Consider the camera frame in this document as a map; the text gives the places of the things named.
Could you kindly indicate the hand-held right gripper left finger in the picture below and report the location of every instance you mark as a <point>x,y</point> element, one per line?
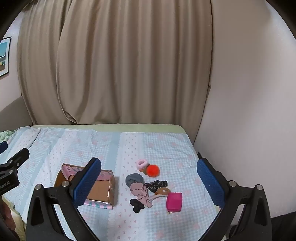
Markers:
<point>87,180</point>

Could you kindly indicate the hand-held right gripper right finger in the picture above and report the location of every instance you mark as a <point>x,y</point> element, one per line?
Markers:
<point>209,183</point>

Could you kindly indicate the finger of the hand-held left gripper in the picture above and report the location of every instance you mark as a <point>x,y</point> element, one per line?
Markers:
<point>2,147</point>
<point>19,156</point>

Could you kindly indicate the cardboard box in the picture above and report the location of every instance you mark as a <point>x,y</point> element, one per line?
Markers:
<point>101,190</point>

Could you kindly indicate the magenta pouch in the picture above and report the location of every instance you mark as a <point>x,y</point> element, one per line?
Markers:
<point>174,201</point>

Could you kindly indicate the orange fluffy item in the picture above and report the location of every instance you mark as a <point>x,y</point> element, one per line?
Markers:
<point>163,191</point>

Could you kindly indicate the grey sock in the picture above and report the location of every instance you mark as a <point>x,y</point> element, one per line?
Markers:
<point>135,178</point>

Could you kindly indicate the pink sock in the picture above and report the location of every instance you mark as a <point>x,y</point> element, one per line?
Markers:
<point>138,190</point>

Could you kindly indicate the dark patterned scrunchie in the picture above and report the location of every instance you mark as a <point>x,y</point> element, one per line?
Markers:
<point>157,184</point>

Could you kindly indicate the beige headboard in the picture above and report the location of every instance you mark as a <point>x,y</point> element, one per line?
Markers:
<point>13,113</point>

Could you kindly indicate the pink fluffy scrunchie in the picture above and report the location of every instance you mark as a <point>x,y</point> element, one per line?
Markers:
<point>138,165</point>

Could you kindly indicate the blue pink printed blanket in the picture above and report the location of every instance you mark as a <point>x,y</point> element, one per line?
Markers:
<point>161,157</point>

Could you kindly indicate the orange pompom hair clip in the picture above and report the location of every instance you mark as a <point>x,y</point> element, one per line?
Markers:
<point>152,170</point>

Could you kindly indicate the green bed sheet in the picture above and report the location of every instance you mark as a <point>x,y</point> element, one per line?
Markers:
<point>138,128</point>

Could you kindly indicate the dark cloth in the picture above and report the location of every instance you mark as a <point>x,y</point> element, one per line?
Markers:
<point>284,227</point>

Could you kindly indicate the beige curtain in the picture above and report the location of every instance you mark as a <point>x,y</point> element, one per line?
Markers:
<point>115,62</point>

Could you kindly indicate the framed wall picture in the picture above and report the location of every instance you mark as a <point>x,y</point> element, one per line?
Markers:
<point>4,58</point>

